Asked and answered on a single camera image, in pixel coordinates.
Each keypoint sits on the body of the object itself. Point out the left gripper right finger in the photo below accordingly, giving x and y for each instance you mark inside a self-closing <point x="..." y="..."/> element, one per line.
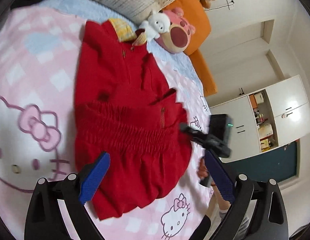
<point x="269" y="219"/>

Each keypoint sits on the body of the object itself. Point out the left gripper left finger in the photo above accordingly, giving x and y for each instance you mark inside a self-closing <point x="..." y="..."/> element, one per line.
<point x="44" y="219"/>

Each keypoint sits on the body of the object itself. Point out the red sweater with yellow collar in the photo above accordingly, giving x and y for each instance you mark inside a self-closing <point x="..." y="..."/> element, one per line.
<point x="125" y="107"/>

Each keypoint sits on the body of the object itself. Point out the person right hand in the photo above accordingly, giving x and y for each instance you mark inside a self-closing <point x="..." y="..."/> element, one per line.
<point x="202" y="171"/>

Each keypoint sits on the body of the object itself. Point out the yellow box on shelf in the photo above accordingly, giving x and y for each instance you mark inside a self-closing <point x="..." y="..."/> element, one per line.
<point x="265" y="144"/>

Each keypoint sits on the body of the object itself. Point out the white wardrobe cabinet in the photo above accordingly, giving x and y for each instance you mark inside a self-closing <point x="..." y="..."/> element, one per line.
<point x="284" y="105"/>

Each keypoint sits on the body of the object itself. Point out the white paper towel pack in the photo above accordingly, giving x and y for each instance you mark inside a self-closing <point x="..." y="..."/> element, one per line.
<point x="265" y="131"/>

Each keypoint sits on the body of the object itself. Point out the dark teal door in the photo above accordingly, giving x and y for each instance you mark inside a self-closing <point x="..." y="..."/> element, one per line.
<point x="279" y="164"/>

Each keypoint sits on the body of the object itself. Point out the orange storage box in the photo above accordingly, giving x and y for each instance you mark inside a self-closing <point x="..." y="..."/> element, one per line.
<point x="253" y="101"/>

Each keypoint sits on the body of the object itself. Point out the white room door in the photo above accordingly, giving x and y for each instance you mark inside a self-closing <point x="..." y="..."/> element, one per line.
<point x="241" y="61"/>

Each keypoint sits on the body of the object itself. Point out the pink bear face cushion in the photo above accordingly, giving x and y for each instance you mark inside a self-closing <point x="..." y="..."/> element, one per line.
<point x="180" y="31"/>

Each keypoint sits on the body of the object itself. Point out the white plush sheep toy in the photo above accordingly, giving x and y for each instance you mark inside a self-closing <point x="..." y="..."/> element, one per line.
<point x="156" y="24"/>

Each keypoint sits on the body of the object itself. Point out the orange bed frame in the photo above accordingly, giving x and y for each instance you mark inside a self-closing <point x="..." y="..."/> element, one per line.
<point x="195" y="14"/>

